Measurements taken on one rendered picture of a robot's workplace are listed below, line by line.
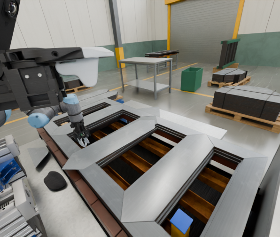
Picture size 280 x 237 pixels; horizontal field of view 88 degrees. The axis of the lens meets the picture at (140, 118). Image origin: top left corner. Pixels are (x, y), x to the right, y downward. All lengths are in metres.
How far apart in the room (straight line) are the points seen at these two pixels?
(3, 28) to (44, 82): 0.08
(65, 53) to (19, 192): 0.63
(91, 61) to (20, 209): 0.61
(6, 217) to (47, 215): 0.34
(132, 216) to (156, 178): 0.20
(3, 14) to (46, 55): 0.07
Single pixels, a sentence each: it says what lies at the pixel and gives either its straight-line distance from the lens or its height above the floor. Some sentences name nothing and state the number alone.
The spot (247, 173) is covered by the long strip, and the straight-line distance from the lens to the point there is 0.90.
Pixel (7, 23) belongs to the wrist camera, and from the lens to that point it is 0.30.
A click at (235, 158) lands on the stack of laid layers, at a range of 0.99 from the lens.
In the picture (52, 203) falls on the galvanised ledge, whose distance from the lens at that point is 1.09.
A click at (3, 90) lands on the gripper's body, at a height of 1.42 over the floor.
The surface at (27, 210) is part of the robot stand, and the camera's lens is 0.76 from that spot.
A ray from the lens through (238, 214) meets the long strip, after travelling 0.75.
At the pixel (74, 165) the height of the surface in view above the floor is 0.87.
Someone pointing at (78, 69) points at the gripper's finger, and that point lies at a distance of 0.26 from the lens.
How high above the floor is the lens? 1.47
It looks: 29 degrees down
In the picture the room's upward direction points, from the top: 5 degrees counter-clockwise
